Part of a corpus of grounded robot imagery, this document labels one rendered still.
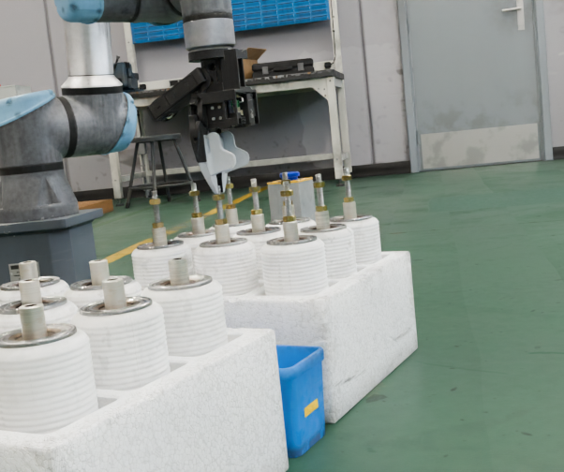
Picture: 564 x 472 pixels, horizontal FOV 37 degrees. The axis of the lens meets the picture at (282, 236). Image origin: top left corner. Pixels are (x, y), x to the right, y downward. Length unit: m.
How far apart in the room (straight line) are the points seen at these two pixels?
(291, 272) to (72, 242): 0.51
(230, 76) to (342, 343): 0.42
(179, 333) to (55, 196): 0.69
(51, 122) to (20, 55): 5.48
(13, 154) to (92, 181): 5.27
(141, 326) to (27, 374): 0.14
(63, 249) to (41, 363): 0.81
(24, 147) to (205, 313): 0.72
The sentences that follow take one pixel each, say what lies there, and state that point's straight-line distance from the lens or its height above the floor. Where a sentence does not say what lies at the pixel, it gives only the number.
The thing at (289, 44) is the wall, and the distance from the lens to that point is 6.44.
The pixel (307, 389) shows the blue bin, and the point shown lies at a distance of 1.13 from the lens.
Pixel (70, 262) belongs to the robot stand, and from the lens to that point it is 1.58.
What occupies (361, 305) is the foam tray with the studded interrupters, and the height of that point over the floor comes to 0.14.
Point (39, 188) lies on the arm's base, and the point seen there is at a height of 0.36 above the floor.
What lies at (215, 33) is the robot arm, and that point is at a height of 0.57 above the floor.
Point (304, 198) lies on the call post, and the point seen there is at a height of 0.28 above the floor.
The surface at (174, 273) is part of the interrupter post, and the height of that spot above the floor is 0.27.
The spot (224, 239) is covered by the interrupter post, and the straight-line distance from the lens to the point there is 1.31.
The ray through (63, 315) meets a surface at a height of 0.24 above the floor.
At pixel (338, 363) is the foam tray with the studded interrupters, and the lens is 1.23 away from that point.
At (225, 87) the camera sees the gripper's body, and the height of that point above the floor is 0.49.
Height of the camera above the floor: 0.42
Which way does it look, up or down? 7 degrees down
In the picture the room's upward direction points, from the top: 6 degrees counter-clockwise
